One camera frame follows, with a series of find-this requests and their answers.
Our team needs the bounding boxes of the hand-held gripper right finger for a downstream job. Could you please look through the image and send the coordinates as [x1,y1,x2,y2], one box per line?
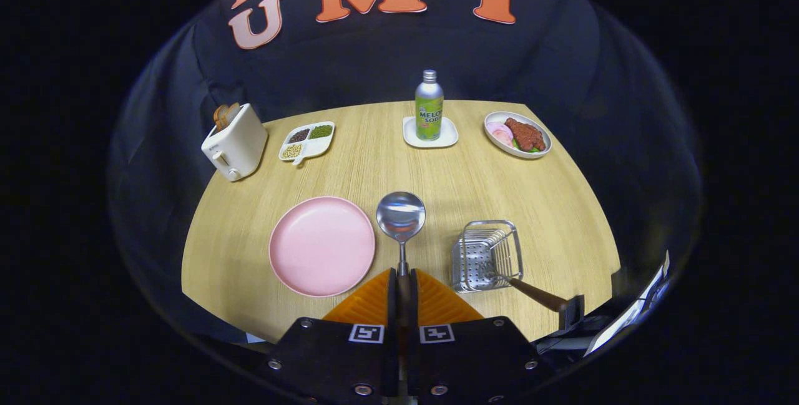
[406,268,545,401]

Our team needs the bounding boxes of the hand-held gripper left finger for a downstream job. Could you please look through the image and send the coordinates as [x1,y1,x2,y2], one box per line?
[262,266,400,401]

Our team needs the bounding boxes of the wooden handle metal spoon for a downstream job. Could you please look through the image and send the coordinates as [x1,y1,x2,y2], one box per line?
[376,192,426,356]

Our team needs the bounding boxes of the wooden handle metal fork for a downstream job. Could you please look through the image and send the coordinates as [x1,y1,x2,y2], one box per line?
[493,273,570,313]

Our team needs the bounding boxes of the pink round plate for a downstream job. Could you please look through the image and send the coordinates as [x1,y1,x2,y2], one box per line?
[268,197,376,298]

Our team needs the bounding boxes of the white square coaster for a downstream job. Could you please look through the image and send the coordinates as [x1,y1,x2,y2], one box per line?
[403,116,459,149]

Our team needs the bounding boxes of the white divided snack dish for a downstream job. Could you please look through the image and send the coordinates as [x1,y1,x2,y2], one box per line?
[278,121,336,166]

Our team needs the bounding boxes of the white oval dish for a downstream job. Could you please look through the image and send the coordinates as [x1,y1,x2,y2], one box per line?
[484,111,552,160]

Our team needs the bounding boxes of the green label soda bottle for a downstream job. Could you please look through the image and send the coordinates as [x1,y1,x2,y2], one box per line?
[415,69,444,141]

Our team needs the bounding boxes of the brown fried meat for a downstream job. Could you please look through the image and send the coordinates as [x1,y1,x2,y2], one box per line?
[504,118,547,152]

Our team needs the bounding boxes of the cream white toaster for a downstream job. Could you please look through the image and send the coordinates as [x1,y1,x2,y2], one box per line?
[201,103,269,182]

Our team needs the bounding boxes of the toasted bread slices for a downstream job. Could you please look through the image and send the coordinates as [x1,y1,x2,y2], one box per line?
[213,102,241,131]

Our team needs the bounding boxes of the metal wire cutlery basket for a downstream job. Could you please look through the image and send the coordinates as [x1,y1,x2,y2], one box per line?
[451,220,524,294]

